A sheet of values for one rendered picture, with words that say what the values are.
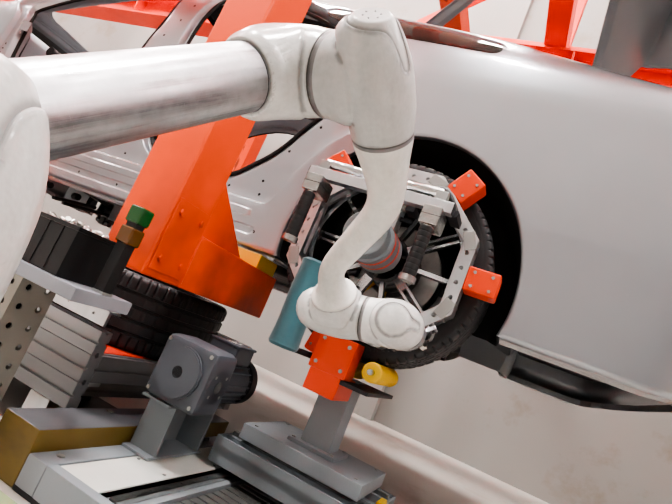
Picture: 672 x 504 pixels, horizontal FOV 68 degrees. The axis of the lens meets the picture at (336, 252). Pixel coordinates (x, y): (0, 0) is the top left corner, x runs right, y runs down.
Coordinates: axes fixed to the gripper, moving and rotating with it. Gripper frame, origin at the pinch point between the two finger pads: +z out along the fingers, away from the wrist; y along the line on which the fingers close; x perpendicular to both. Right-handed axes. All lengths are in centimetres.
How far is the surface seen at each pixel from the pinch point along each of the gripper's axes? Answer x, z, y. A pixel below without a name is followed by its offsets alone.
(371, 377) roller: -3.6, -3.2, -16.0
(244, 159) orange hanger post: 264, 233, -101
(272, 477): -18, -2, -53
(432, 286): 19.2, 21.7, 9.5
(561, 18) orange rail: 197, 176, 169
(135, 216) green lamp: 41, -56, -42
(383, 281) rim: 23.2, 6.5, -3.3
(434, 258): 27.7, 21.7, 14.1
